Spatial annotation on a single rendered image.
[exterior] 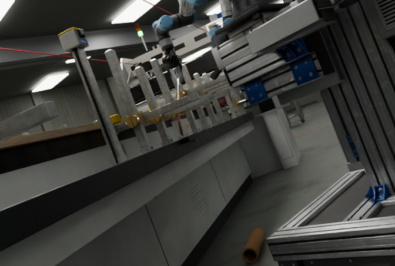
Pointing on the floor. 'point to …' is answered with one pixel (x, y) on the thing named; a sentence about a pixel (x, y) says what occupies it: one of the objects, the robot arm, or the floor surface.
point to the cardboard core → (253, 245)
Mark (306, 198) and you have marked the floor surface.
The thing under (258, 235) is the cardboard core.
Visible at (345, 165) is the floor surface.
